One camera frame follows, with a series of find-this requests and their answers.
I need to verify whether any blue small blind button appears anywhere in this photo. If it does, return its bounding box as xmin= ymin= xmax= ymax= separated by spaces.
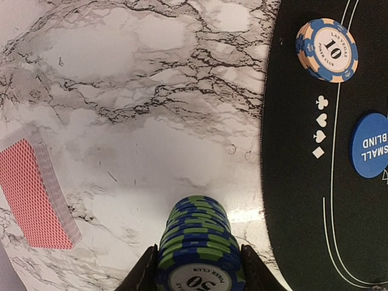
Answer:
xmin=350 ymin=113 xmax=387 ymax=178

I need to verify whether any small blue ten chip stack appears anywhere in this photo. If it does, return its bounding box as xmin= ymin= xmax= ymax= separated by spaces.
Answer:
xmin=295 ymin=18 xmax=358 ymax=83

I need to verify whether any red playing card deck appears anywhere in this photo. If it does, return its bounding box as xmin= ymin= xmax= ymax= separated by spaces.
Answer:
xmin=1 ymin=139 xmax=82 ymax=250

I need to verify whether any clear round dealer button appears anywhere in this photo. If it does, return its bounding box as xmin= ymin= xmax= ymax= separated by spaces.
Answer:
xmin=369 ymin=285 xmax=388 ymax=291

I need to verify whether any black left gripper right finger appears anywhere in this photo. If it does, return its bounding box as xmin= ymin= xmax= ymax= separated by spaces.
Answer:
xmin=241 ymin=245 xmax=286 ymax=291

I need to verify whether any round black poker mat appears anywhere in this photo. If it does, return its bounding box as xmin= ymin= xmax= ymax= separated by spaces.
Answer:
xmin=261 ymin=1 xmax=387 ymax=290

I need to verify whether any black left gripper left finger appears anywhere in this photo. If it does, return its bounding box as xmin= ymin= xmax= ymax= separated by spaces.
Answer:
xmin=115 ymin=244 xmax=158 ymax=291

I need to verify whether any green chip stack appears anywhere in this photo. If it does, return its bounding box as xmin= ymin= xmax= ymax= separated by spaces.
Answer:
xmin=155 ymin=195 xmax=246 ymax=291

